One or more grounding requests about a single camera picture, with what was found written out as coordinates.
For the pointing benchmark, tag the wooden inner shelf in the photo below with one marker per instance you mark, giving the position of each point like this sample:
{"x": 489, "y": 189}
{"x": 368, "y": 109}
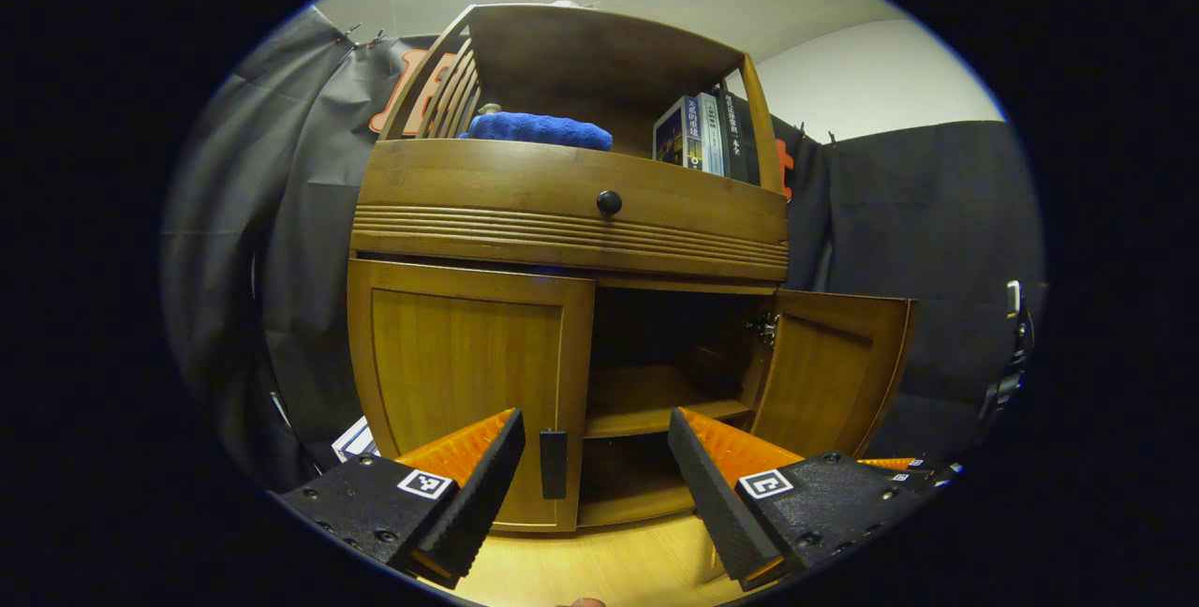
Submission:
{"x": 646, "y": 410}

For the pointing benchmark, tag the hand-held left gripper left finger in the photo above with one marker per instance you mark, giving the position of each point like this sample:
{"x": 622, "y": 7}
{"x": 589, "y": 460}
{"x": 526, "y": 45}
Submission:
{"x": 478, "y": 504}

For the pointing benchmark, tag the wooden shoe cabinet door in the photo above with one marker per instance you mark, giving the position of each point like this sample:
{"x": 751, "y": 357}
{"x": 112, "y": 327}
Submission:
{"x": 459, "y": 354}
{"x": 834, "y": 373}

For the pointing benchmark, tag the metal door hinge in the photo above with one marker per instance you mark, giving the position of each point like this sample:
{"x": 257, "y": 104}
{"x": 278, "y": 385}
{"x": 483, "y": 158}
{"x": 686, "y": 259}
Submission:
{"x": 766, "y": 330}

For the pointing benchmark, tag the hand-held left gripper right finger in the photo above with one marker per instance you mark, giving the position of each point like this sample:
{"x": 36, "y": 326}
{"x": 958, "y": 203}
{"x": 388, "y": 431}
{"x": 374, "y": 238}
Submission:
{"x": 717, "y": 504}

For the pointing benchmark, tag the black round drawer knob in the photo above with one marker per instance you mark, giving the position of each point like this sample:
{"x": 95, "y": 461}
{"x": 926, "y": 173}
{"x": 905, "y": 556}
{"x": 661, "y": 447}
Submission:
{"x": 610, "y": 203}

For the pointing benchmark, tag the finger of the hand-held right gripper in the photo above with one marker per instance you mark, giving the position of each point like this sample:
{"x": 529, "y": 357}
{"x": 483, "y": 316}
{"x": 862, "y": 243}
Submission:
{"x": 927, "y": 466}
{"x": 923, "y": 478}

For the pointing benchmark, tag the white printed box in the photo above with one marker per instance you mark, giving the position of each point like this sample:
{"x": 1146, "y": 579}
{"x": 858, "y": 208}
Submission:
{"x": 356, "y": 443}

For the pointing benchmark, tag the wooden double-door shoe cabinet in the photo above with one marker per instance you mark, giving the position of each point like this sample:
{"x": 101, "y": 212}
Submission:
{"x": 581, "y": 64}

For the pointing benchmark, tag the pale spine book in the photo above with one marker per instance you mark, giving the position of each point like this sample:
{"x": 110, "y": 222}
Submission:
{"x": 712, "y": 134}

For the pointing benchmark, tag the wooden drawer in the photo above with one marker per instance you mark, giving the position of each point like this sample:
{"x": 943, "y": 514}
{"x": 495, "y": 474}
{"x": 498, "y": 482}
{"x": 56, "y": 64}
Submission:
{"x": 487, "y": 185}

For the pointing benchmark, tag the dark equipment stand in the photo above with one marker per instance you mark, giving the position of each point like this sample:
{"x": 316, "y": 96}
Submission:
{"x": 1016, "y": 363}

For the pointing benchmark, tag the black backdrop cloth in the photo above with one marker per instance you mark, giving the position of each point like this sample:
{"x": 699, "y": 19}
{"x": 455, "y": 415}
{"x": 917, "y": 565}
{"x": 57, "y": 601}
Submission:
{"x": 937, "y": 232}

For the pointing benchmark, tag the blue towel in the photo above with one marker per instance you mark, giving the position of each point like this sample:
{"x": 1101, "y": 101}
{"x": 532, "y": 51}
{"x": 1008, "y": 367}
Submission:
{"x": 543, "y": 130}

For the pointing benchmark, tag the small white object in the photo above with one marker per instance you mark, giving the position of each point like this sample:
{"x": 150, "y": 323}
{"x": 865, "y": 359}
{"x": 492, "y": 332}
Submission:
{"x": 573, "y": 5}

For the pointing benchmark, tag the blue cover book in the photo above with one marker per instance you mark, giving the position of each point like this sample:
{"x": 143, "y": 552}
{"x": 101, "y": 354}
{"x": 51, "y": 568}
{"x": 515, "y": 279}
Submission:
{"x": 673, "y": 134}

